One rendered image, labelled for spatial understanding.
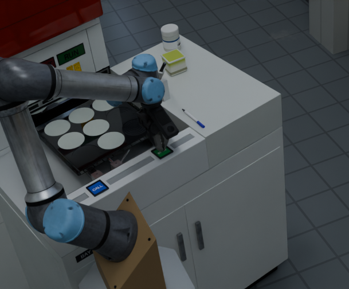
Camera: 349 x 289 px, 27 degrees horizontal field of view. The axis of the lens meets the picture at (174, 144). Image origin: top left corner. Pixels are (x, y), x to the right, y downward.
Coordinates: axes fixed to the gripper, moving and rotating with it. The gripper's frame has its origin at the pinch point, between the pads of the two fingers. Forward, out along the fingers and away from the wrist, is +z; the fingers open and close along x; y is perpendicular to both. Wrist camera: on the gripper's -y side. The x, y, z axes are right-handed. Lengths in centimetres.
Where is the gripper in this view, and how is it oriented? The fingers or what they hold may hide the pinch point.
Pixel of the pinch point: (163, 149)
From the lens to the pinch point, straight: 241.8
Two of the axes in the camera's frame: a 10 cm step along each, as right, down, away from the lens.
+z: 1.3, 7.7, 6.2
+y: -5.9, -4.5, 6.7
